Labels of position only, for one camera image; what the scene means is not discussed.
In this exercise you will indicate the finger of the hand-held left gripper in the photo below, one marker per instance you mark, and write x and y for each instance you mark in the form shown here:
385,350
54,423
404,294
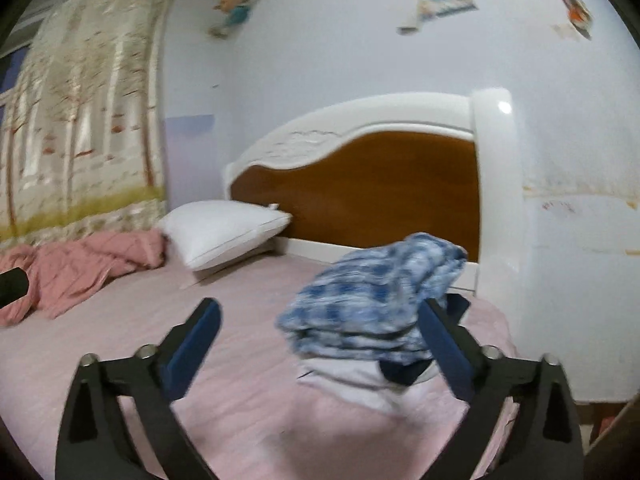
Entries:
12,287

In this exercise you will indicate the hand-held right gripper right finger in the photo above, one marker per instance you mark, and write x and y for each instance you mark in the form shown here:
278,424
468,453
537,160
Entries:
448,346

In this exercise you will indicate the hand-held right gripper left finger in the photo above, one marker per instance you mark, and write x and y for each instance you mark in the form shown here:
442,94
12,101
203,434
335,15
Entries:
192,346

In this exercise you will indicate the blue plaid shirt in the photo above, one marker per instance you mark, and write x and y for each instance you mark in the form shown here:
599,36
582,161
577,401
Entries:
380,290

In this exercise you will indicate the dark blue folded cloth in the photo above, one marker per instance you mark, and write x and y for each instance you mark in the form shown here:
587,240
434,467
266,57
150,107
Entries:
405,372

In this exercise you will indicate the bed with pink sheet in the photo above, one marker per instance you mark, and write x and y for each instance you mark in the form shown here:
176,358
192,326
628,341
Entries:
225,400

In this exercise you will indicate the pink checked quilt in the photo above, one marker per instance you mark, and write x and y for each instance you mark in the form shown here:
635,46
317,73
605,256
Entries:
85,270

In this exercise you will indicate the white folded cloth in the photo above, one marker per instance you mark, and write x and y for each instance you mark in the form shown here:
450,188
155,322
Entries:
345,380

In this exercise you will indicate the white pillow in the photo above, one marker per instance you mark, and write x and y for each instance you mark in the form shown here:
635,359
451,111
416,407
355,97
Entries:
225,232

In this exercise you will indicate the white and brown headboard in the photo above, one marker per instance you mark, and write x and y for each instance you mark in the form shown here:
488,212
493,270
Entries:
380,190

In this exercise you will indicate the beige tree print curtain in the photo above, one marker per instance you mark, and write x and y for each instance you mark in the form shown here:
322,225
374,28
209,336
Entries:
80,120

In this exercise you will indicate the brown wooden furniture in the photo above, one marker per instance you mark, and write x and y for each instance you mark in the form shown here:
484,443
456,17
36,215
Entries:
610,440

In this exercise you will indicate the pale blue wall poster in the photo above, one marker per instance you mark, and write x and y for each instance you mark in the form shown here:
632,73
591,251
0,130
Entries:
442,7

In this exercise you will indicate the doll wall decoration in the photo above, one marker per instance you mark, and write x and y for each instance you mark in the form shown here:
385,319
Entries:
234,10

